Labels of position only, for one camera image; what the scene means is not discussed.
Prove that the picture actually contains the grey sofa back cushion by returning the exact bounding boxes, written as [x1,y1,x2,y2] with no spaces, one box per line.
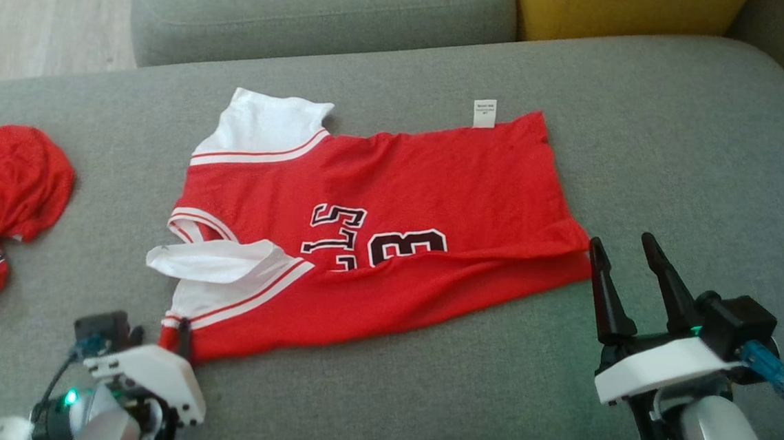
[127,0,520,93]

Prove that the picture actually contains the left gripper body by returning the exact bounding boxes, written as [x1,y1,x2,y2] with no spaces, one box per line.
[78,340,211,428]

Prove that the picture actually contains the grey sofa chaise seat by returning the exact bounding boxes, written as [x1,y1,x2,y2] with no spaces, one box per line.
[0,0,784,440]

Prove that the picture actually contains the red basketball jersey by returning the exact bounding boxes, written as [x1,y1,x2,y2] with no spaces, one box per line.
[140,77,604,390]

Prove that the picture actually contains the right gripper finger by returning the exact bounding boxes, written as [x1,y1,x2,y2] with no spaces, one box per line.
[635,232,709,335]
[582,236,644,347]

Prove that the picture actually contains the red sports shorts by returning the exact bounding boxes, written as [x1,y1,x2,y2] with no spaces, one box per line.
[0,125,79,328]

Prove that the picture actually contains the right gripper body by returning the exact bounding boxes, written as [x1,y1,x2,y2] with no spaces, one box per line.
[589,323,747,440]

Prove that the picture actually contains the yellow sofa back cushion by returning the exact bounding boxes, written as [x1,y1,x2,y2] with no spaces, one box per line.
[508,0,750,57]

